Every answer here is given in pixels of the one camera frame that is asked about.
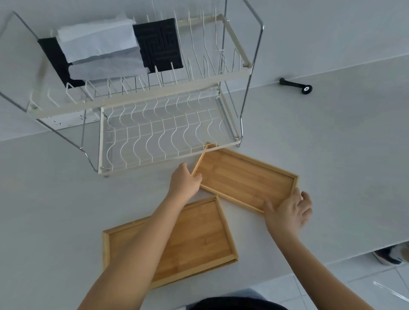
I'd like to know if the person's left hand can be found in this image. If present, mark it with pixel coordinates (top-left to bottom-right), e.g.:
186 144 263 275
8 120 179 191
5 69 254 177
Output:
167 162 203 205

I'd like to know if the person's right hand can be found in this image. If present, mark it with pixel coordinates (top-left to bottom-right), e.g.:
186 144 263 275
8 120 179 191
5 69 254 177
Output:
262 188 313 240

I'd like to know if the bamboo tray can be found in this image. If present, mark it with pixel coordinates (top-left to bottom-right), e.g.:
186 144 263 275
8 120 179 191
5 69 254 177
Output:
102 195 239 290
191 142 300 215

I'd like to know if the person's right forearm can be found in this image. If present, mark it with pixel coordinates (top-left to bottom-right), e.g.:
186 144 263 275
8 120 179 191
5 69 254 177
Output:
268 227 376 310

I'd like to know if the person's left forearm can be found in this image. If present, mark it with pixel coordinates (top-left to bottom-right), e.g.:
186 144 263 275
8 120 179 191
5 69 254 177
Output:
78 192 193 310

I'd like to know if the person's black shirt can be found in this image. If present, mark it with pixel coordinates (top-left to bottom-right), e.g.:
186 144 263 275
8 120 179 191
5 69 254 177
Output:
192 288 289 310

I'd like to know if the black and white shoe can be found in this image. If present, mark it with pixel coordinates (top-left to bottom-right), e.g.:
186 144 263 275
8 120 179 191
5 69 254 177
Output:
372 244 409 266

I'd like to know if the grey paper towel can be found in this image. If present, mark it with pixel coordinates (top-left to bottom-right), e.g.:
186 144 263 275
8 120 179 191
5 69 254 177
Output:
68 48 149 81

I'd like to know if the black patterned mat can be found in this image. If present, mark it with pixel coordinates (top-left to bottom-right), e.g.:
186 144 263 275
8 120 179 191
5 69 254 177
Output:
38 17 184 88

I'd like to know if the white paper towel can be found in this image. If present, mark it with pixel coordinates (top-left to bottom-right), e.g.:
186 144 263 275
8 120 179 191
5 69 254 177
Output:
57 13 138 63

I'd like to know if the white wire dish rack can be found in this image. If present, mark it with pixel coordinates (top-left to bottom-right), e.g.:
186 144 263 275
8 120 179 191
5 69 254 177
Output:
0 0 265 178

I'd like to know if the black handle with small wheel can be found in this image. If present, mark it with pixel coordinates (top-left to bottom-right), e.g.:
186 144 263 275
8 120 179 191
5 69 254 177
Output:
279 77 314 95

